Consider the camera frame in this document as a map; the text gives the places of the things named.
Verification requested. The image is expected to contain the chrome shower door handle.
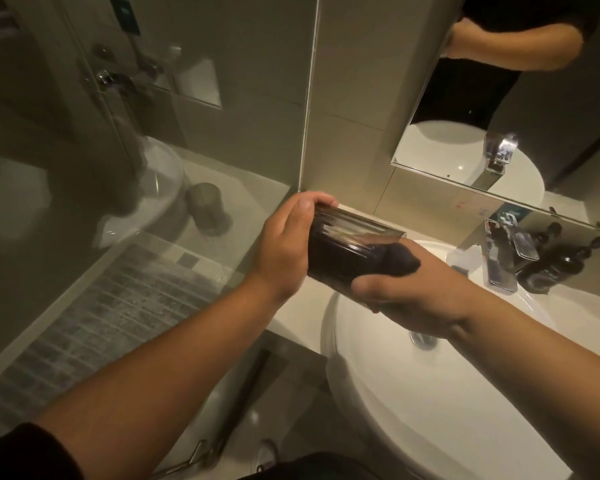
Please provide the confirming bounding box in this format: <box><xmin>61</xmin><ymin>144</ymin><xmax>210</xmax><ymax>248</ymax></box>
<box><xmin>77</xmin><ymin>42</ymin><xmax>153</xmax><ymax>178</ymax></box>

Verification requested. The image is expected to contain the wall mirror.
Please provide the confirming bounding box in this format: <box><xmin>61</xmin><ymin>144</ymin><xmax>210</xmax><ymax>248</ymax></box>
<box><xmin>390</xmin><ymin>0</ymin><xmax>600</xmax><ymax>235</ymax></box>

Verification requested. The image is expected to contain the large dark pump bottle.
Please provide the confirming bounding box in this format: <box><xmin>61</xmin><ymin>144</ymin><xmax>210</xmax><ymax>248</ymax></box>
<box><xmin>516</xmin><ymin>237</ymin><xmax>600</xmax><ymax>295</ymax></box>

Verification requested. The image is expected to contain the white round sink basin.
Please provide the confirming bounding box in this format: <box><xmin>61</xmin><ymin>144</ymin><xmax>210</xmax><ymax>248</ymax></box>
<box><xmin>320</xmin><ymin>240</ymin><xmax>600</xmax><ymax>480</ymax></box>

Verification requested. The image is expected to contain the white shoe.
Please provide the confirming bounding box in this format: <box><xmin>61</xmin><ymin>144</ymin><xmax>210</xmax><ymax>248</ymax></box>
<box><xmin>254</xmin><ymin>439</ymin><xmax>281</xmax><ymax>473</ymax></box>

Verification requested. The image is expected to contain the person's right hand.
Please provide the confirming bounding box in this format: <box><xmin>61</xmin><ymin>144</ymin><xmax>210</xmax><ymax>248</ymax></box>
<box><xmin>352</xmin><ymin>244</ymin><xmax>486</xmax><ymax>340</ymax></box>

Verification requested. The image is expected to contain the person's right forearm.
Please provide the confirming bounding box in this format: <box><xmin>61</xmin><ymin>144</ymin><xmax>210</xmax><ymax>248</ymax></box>
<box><xmin>450</xmin><ymin>289</ymin><xmax>600</xmax><ymax>480</ymax></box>

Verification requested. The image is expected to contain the black shirt sleeve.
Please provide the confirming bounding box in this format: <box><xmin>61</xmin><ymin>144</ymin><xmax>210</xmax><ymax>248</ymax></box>
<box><xmin>0</xmin><ymin>422</ymin><xmax>84</xmax><ymax>480</ymax></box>

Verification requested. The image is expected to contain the person's left hand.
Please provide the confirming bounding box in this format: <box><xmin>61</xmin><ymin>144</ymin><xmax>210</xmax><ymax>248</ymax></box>
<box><xmin>249</xmin><ymin>191</ymin><xmax>339</xmax><ymax>304</ymax></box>

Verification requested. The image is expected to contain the teal sticker on glass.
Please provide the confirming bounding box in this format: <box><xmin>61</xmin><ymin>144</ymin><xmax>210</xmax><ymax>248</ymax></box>
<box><xmin>108</xmin><ymin>0</ymin><xmax>144</xmax><ymax>36</ymax></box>

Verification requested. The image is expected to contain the person's left forearm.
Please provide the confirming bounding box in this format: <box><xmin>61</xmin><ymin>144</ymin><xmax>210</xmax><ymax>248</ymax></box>
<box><xmin>35</xmin><ymin>274</ymin><xmax>282</xmax><ymax>480</ymax></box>

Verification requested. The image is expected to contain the dark square glass tumbler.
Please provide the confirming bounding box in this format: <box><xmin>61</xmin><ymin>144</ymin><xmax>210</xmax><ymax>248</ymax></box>
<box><xmin>306</xmin><ymin>203</ymin><xmax>407</xmax><ymax>297</ymax></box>

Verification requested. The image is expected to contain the dark cleaning cloth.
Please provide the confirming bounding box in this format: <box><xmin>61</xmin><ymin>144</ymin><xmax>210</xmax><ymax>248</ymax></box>
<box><xmin>375</xmin><ymin>243</ymin><xmax>422</xmax><ymax>285</ymax></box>

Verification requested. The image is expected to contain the chrome sink faucet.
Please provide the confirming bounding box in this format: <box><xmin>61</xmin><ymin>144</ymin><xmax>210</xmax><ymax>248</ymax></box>
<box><xmin>482</xmin><ymin>219</ymin><xmax>541</xmax><ymax>295</ymax></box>

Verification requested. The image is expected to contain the glass shower partition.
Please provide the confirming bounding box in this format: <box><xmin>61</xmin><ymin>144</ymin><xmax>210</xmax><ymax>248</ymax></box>
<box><xmin>0</xmin><ymin>0</ymin><xmax>322</xmax><ymax>390</ymax></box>

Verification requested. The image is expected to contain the teal sticker on mirror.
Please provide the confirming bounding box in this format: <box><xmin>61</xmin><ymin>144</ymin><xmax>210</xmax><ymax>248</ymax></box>
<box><xmin>490</xmin><ymin>205</ymin><xmax>524</xmax><ymax>228</ymax></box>

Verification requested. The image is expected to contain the small dark pump bottle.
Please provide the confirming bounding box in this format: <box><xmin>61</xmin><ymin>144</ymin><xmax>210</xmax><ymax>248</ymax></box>
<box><xmin>530</xmin><ymin>222</ymin><xmax>564</xmax><ymax>246</ymax></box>

